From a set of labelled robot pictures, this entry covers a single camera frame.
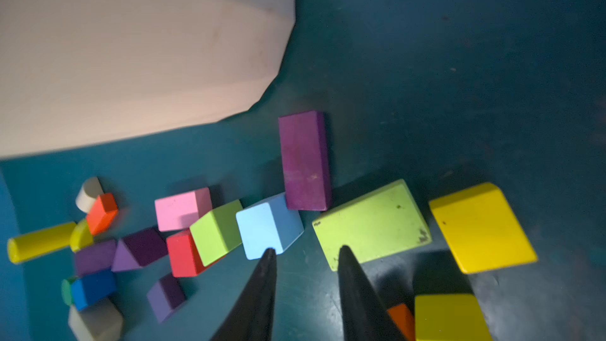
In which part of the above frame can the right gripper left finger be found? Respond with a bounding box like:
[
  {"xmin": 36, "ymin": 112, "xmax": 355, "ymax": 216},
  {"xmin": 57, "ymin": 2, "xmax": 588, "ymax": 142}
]
[{"xmin": 211, "ymin": 248, "xmax": 277, "ymax": 340}]

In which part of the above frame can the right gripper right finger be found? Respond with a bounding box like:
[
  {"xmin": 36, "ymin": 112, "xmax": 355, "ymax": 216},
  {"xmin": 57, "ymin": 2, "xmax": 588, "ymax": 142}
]
[{"xmin": 338, "ymin": 246, "xmax": 407, "ymax": 340}]

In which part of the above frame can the small orange block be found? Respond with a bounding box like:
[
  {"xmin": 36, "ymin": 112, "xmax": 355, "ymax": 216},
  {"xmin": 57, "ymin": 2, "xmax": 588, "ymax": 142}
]
[{"xmin": 388, "ymin": 304, "xmax": 416, "ymax": 341}]

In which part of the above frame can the yellow cube lower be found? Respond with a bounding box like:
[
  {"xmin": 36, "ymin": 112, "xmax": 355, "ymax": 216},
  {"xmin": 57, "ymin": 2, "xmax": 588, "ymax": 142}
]
[{"xmin": 415, "ymin": 294, "xmax": 492, "ymax": 341}]

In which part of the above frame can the yellow cube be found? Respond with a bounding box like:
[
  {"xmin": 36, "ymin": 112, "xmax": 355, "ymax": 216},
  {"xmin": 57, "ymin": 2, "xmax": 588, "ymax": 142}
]
[
  {"xmin": 429, "ymin": 182, "xmax": 538, "ymax": 274},
  {"xmin": 415, "ymin": 294, "xmax": 492, "ymax": 341}
]

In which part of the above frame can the purple cube small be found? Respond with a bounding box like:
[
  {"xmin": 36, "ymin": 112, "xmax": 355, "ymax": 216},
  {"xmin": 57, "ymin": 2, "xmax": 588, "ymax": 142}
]
[{"xmin": 147, "ymin": 273, "xmax": 186, "ymax": 324}]

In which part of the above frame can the red cube block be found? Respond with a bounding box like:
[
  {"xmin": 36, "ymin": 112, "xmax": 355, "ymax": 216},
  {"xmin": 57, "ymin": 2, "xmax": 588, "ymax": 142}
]
[{"xmin": 167, "ymin": 229, "xmax": 219, "ymax": 278}]

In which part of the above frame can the lime green cube block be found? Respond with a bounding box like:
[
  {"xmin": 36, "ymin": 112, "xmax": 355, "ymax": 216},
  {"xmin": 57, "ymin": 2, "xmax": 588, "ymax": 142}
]
[{"xmin": 189, "ymin": 200, "xmax": 243, "ymax": 267}]

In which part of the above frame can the light blue cube block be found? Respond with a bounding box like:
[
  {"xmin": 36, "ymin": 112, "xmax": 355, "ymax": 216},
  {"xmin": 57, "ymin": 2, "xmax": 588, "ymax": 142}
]
[{"xmin": 236, "ymin": 193, "xmax": 304, "ymax": 260}]

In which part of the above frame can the lime green long block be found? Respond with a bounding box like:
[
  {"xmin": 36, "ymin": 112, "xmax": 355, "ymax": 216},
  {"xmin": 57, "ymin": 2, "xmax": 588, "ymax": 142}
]
[{"xmin": 312, "ymin": 179, "xmax": 432, "ymax": 272}]

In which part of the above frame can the pink rectangular block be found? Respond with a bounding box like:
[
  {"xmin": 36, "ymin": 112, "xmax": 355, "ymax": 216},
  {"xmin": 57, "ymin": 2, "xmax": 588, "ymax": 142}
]
[{"xmin": 155, "ymin": 188, "xmax": 213, "ymax": 232}]

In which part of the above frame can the purple triangle prism block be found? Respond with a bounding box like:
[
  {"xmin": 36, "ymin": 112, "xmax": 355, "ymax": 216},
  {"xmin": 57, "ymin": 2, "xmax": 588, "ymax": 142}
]
[{"xmin": 111, "ymin": 227, "xmax": 168, "ymax": 272}]

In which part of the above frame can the yellow cube upper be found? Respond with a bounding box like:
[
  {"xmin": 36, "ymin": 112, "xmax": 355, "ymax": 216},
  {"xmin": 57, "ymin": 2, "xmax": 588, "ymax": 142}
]
[{"xmin": 429, "ymin": 182, "xmax": 538, "ymax": 274}]

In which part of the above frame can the tan wooden block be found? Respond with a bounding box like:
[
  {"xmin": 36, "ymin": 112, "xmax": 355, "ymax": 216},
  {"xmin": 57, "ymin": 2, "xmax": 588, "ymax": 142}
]
[{"xmin": 68, "ymin": 298, "xmax": 124, "ymax": 341}]

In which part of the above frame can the purple block by blue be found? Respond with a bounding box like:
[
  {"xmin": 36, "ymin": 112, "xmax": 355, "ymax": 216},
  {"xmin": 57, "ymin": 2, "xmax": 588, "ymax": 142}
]
[{"xmin": 74, "ymin": 239, "xmax": 117, "ymax": 277}]

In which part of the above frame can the red rectangular block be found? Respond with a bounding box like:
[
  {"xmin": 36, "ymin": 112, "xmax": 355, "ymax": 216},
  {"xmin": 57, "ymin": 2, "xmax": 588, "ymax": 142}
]
[{"xmin": 86, "ymin": 194, "xmax": 118, "ymax": 236}]

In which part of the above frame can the purple block near pot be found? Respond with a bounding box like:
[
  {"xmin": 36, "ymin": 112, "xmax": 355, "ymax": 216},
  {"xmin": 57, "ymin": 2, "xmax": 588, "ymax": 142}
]
[{"xmin": 279, "ymin": 111, "xmax": 331, "ymax": 212}]

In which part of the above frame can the green cylinder block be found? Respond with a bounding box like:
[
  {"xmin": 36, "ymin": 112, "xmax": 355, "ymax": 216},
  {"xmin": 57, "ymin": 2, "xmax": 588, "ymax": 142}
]
[{"xmin": 61, "ymin": 276, "xmax": 78, "ymax": 306}]

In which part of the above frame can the yellow half cylinder block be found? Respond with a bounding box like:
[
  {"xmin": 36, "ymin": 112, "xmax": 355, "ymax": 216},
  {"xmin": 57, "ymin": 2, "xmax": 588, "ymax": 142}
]
[{"xmin": 69, "ymin": 219, "xmax": 94, "ymax": 253}]

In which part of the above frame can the pink flower pot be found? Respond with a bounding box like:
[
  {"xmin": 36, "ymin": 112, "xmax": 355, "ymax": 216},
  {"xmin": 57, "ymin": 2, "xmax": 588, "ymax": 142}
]
[{"xmin": 1, "ymin": 0, "xmax": 295, "ymax": 157}]

